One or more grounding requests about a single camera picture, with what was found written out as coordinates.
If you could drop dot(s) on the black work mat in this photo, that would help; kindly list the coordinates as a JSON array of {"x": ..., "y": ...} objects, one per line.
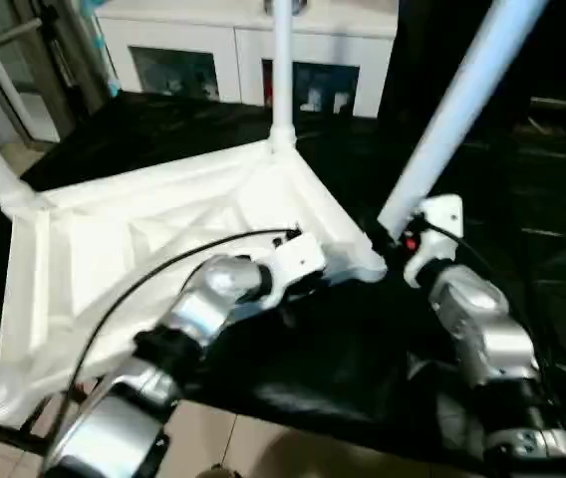
[{"x": 403, "y": 358}]

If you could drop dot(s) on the grey metal rack frame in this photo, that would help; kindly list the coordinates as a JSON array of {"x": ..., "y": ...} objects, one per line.
[{"x": 19, "y": 55}]

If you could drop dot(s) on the grey crumpled bundle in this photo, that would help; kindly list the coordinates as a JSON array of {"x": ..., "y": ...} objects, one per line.
[{"x": 298, "y": 5}]

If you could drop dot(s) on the white glass-door cabinet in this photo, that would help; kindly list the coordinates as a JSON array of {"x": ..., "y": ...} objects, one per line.
[{"x": 213, "y": 45}]

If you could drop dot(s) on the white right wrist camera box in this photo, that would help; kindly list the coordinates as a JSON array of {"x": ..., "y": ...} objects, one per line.
[{"x": 434, "y": 234}]

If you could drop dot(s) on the white plastic table top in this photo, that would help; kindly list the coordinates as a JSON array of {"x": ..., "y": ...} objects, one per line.
[{"x": 134, "y": 229}]

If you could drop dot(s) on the light blue plastic strip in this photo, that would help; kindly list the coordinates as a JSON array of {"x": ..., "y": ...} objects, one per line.
[{"x": 99, "y": 45}]

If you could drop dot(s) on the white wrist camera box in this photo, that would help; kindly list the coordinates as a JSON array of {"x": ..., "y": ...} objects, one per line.
[
  {"x": 434, "y": 234},
  {"x": 295, "y": 261}
]

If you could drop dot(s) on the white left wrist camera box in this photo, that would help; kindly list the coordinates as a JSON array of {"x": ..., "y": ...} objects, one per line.
[{"x": 295, "y": 261}]

